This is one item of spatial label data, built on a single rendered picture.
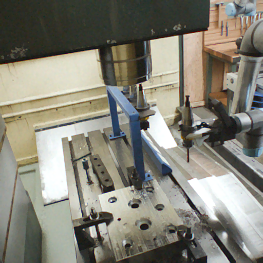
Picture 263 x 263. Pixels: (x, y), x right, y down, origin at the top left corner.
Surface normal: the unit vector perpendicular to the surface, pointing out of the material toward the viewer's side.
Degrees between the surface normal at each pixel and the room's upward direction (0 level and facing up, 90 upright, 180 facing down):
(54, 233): 0
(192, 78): 90
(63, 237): 0
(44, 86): 90
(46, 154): 25
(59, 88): 90
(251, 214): 8
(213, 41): 90
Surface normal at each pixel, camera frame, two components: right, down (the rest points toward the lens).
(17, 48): 0.28, 0.42
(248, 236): -0.07, -0.82
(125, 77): 0.05, 0.46
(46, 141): 0.02, -0.62
